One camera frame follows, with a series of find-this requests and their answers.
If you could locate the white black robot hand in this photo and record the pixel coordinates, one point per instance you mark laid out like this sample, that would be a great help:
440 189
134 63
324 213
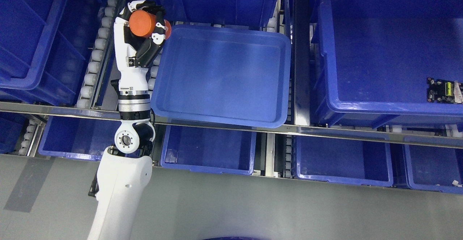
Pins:
134 55

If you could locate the orange cylindrical capacitor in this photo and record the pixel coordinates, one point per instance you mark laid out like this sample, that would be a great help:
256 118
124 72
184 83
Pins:
142 23

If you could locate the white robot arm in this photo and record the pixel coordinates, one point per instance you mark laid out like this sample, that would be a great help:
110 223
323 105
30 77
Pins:
122 179

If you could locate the white roller conveyor track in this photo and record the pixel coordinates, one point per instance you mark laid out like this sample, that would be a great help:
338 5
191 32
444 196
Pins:
100 60

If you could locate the shallow blue tray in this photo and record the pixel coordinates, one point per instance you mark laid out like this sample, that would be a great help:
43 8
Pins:
222 75

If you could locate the blue bin upper left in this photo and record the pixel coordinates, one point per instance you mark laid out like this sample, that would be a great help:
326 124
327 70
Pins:
45 46

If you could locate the lower blue bin left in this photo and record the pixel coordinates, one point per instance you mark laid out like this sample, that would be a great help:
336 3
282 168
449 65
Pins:
77 138

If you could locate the lower blue bin centre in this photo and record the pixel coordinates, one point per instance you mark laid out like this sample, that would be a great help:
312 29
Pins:
205 150

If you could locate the large blue bin right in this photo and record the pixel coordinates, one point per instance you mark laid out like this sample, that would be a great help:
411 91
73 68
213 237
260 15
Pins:
375 57

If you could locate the small green circuit board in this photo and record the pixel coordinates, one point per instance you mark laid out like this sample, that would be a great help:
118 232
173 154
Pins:
444 91

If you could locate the lower blue bin far right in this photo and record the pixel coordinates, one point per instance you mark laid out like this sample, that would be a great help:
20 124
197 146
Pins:
433 168

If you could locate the metal shelf rack frame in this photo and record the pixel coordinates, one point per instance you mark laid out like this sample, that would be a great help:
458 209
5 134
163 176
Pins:
276 160

